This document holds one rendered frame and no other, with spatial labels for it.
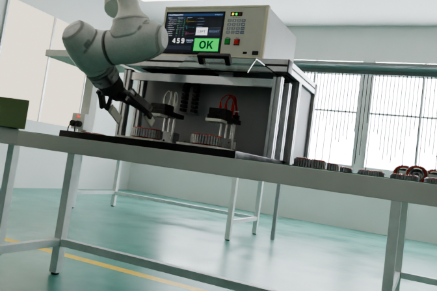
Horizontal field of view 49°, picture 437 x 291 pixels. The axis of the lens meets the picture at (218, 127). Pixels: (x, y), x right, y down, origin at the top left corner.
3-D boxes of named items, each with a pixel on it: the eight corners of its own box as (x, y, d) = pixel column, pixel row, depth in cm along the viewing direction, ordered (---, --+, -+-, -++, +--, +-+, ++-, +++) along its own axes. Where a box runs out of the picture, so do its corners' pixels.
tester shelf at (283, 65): (287, 72, 162) (289, 58, 162) (124, 65, 191) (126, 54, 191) (316, 95, 202) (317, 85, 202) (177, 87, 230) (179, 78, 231)
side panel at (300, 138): (289, 167, 174) (300, 82, 177) (281, 167, 175) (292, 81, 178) (307, 171, 199) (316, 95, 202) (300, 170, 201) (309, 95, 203)
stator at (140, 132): (151, 138, 163) (153, 128, 163) (124, 135, 167) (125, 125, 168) (167, 141, 173) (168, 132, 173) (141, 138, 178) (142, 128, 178)
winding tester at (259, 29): (262, 60, 169) (269, 4, 171) (158, 56, 188) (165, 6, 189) (291, 83, 205) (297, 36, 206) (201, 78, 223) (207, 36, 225)
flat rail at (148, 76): (276, 88, 162) (278, 79, 163) (127, 79, 188) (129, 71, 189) (278, 88, 163) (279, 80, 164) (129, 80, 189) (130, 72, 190)
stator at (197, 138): (214, 146, 153) (216, 134, 153) (184, 142, 157) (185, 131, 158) (227, 149, 163) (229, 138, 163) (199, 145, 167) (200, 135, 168)
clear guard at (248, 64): (247, 73, 140) (250, 52, 141) (177, 69, 150) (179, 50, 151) (279, 93, 170) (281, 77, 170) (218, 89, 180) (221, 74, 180)
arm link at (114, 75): (103, 78, 138) (112, 91, 142) (117, 56, 143) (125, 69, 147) (79, 76, 142) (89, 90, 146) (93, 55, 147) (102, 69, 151)
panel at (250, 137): (286, 161, 174) (296, 81, 176) (136, 143, 201) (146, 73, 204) (287, 162, 175) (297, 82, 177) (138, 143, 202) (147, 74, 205)
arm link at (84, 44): (78, 82, 140) (118, 75, 137) (49, 43, 129) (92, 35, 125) (87, 56, 147) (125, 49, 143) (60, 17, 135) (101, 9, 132)
